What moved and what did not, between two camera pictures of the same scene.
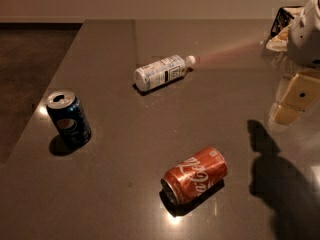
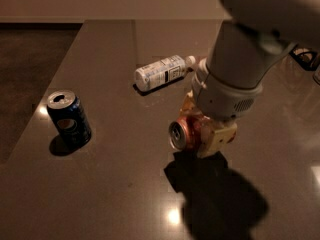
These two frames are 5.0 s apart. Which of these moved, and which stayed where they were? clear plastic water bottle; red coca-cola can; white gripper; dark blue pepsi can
Moved: white gripper; red coca-cola can
Stayed: dark blue pepsi can; clear plastic water bottle
